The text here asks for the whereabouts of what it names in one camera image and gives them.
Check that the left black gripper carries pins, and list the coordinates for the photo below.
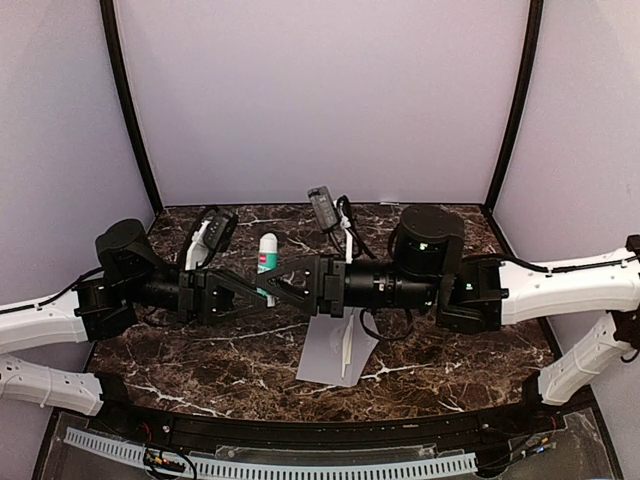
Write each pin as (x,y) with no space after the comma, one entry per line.
(208,298)

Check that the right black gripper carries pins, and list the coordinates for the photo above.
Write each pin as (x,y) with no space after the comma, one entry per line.
(316,293)

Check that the green glue stick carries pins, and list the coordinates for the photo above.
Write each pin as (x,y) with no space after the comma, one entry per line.
(267,253)

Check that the grey envelope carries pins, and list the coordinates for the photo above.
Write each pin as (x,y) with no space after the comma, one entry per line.
(320,360)

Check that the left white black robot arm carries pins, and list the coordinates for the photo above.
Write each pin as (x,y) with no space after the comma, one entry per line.
(101,304)

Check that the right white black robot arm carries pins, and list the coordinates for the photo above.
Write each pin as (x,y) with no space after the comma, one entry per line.
(479,293)

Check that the small circuit board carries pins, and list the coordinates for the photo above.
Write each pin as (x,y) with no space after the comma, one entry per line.
(158,463)

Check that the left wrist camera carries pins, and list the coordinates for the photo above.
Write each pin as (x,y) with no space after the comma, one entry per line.
(211,234)

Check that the white slotted cable duct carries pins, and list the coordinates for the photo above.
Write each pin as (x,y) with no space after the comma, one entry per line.
(274,465)

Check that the black front rail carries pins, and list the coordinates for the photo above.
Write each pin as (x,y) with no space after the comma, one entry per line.
(394,407)

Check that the left black frame post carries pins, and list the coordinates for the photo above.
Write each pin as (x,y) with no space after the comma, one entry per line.
(126,101)

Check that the black frame post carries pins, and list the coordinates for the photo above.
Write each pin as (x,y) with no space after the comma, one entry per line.
(126,101)
(520,94)

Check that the right black frame post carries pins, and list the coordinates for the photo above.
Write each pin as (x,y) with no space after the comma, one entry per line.
(520,94)

